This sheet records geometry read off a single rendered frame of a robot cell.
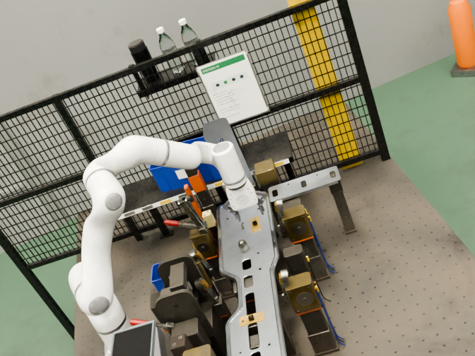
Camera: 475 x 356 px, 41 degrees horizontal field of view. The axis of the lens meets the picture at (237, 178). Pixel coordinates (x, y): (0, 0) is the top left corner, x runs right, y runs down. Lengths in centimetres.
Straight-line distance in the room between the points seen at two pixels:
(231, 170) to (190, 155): 18
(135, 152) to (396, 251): 111
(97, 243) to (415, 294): 113
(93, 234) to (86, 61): 249
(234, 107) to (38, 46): 202
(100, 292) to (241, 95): 106
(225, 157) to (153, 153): 27
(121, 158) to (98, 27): 244
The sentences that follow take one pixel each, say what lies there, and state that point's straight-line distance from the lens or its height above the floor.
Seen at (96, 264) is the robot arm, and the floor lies 127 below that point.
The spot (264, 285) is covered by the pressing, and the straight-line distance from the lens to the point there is 218.
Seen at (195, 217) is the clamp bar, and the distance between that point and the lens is 238.
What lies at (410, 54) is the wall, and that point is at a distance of 503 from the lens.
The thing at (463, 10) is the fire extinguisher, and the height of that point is 49.
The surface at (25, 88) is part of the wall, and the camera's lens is 460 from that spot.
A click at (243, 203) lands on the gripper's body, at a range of 233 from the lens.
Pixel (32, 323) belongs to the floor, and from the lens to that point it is 438.
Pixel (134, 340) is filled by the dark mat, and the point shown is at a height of 116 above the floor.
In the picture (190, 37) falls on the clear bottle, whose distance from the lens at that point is 270.
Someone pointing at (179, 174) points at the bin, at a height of 110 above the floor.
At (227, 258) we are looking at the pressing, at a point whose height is 100.
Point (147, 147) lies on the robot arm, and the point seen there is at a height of 154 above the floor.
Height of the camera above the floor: 248
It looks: 33 degrees down
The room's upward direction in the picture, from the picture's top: 24 degrees counter-clockwise
